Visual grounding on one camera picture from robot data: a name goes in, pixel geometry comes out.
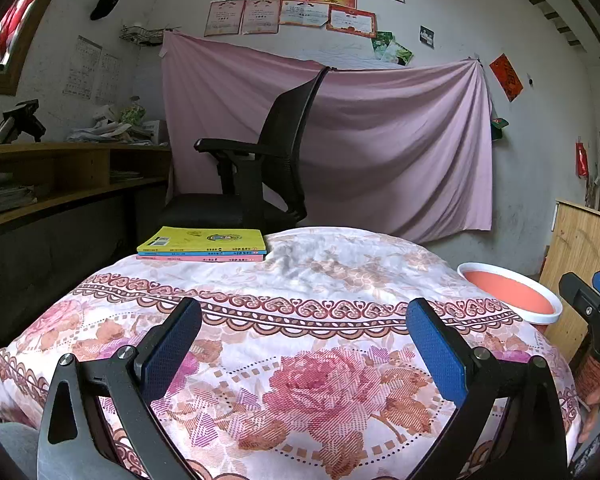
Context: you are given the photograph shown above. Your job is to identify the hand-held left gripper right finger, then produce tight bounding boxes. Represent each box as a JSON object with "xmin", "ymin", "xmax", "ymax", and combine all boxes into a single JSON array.
[{"xmin": 406, "ymin": 298, "xmax": 571, "ymax": 480}]

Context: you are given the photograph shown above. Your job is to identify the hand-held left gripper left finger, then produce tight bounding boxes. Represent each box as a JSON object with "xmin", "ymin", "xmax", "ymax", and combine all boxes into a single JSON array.
[{"xmin": 36, "ymin": 297, "xmax": 202, "ymax": 480}]

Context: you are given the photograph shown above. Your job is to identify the white basin orange inside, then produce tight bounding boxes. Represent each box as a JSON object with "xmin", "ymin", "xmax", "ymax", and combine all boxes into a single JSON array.
[{"xmin": 456, "ymin": 261, "xmax": 563, "ymax": 325}]

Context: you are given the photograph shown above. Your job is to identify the person's right hand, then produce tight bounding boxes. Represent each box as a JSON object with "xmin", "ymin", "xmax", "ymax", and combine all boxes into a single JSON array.
[{"xmin": 576, "ymin": 357, "xmax": 600, "ymax": 444}]

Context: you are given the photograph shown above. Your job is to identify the pink book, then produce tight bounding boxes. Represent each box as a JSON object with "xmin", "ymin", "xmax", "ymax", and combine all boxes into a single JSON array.
[{"xmin": 136, "ymin": 253, "xmax": 266, "ymax": 263}]

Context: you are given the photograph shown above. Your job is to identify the blue book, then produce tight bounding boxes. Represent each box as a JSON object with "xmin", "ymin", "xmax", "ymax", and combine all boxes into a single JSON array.
[{"xmin": 137, "ymin": 249, "xmax": 267, "ymax": 257}]

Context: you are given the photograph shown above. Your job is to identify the stack of three books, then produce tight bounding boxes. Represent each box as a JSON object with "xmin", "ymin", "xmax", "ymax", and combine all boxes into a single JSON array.
[{"xmin": 136, "ymin": 226, "xmax": 267, "ymax": 254}]

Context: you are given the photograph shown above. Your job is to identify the floral blanket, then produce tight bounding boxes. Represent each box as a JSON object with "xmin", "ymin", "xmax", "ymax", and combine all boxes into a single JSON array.
[{"xmin": 0, "ymin": 226, "xmax": 583, "ymax": 480}]

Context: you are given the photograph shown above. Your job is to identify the person's grey trouser leg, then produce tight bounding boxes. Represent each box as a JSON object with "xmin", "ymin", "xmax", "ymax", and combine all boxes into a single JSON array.
[{"xmin": 0, "ymin": 422, "xmax": 41, "ymax": 480}]

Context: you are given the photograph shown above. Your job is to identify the wooden desk shelf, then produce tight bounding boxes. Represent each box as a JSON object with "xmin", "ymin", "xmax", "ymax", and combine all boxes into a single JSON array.
[{"xmin": 0, "ymin": 141, "xmax": 173, "ymax": 233}]

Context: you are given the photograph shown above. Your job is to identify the pink hanging cloth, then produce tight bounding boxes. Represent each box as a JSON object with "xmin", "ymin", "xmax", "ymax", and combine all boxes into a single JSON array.
[{"xmin": 160, "ymin": 30, "xmax": 495, "ymax": 245}]

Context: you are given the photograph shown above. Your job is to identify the black office chair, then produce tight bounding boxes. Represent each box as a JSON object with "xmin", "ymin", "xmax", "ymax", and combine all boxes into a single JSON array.
[{"xmin": 157, "ymin": 66, "xmax": 329, "ymax": 233}]

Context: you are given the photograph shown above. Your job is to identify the pile of papers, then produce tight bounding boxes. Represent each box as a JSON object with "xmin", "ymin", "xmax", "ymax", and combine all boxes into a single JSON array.
[{"xmin": 66, "ymin": 97, "xmax": 168, "ymax": 146}]

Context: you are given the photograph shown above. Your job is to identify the stack of shelf papers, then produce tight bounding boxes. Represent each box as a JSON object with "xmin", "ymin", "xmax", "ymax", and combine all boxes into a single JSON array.
[{"xmin": 0, "ymin": 174, "xmax": 38, "ymax": 218}]

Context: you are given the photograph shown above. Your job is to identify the red paper diamond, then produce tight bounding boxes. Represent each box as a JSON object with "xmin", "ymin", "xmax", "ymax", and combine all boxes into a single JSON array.
[{"xmin": 489, "ymin": 53, "xmax": 524, "ymax": 103}]

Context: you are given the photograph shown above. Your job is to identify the green flower photo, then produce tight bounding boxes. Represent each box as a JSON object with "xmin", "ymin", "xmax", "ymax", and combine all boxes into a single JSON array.
[
  {"xmin": 382, "ymin": 40, "xmax": 413, "ymax": 67},
  {"xmin": 371, "ymin": 31, "xmax": 395, "ymax": 56}
]

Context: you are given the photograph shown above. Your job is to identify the black cap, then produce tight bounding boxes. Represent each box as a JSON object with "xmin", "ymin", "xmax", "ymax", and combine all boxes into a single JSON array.
[{"xmin": 90, "ymin": 0, "xmax": 122, "ymax": 21}]

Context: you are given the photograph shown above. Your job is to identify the wall calendar sheets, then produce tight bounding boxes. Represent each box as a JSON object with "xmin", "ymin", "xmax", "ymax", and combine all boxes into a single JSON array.
[{"xmin": 62, "ymin": 35, "xmax": 120, "ymax": 103}]

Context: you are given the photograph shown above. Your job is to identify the wire wall rack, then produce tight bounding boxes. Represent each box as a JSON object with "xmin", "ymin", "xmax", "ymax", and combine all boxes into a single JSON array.
[{"xmin": 119, "ymin": 24, "xmax": 181, "ymax": 47}]

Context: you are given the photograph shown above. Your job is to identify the wooden window frame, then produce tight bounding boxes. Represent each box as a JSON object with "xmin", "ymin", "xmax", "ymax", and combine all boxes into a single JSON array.
[{"xmin": 0, "ymin": 0, "xmax": 76, "ymax": 97}]

